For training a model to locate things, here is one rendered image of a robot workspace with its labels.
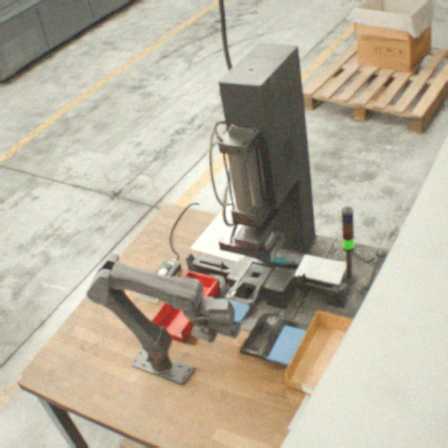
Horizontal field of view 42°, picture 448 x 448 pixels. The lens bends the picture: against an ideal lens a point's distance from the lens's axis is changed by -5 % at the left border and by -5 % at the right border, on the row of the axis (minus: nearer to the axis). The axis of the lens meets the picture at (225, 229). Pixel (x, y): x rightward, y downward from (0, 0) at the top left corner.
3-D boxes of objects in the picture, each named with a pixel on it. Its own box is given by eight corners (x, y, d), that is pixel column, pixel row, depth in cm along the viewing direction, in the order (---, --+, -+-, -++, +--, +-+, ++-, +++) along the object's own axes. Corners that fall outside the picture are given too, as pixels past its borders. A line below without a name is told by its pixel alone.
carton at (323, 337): (286, 387, 174) (284, 372, 169) (318, 326, 190) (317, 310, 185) (327, 399, 168) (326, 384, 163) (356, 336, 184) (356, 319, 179)
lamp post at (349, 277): (337, 282, 202) (334, 213, 183) (343, 270, 206) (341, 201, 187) (354, 286, 199) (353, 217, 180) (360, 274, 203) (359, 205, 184)
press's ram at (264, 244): (219, 259, 194) (203, 183, 175) (254, 209, 210) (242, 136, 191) (271, 271, 186) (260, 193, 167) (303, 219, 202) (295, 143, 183)
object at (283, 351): (265, 363, 178) (264, 357, 177) (285, 326, 188) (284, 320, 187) (287, 369, 176) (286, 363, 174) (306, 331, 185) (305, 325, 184)
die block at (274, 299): (230, 295, 205) (227, 279, 200) (243, 275, 212) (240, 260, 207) (285, 310, 196) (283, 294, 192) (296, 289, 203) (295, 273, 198)
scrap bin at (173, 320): (154, 333, 197) (149, 321, 193) (191, 282, 213) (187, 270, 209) (185, 344, 192) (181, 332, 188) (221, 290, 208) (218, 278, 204)
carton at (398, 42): (379, 37, 530) (377, -15, 499) (441, 47, 499) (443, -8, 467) (347, 65, 492) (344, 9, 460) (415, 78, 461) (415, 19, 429)
